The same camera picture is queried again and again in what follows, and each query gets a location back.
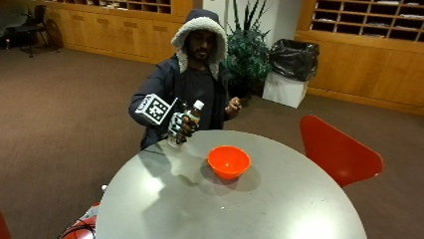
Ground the clear bottle with white cap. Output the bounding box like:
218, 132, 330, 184
168, 100, 206, 149

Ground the white marker cube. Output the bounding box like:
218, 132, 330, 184
135, 93, 181, 126

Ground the the person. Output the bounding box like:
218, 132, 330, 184
128, 8, 244, 150

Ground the orange plastic bowl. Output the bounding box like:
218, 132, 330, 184
208, 144, 252, 180

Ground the green potted plant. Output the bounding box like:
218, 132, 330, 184
222, 0, 273, 100

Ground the white bin with black bag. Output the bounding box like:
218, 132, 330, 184
261, 38, 321, 110

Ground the wooden pigeonhole cabinet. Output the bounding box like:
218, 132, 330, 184
294, 0, 424, 117
42, 0, 197, 65

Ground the red and white bag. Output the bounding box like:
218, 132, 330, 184
58, 202, 103, 239

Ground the red chair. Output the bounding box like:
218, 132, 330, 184
298, 115, 385, 188

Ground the black chair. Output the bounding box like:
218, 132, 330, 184
12, 4, 62, 59

